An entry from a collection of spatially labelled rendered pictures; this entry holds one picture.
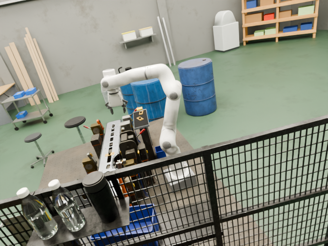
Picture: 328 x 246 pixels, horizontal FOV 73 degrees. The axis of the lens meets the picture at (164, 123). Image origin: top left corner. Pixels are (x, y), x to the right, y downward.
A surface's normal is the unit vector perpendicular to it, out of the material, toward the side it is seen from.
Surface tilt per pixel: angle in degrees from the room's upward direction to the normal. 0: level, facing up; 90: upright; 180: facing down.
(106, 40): 90
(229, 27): 90
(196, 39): 90
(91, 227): 0
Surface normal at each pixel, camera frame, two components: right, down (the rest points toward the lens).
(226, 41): 0.36, 0.37
